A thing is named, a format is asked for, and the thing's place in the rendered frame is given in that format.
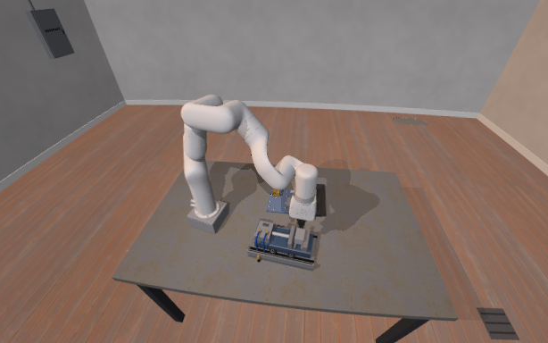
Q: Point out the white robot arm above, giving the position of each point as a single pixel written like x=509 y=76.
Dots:
x=223 y=118

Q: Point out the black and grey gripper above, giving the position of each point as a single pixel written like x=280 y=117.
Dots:
x=302 y=211

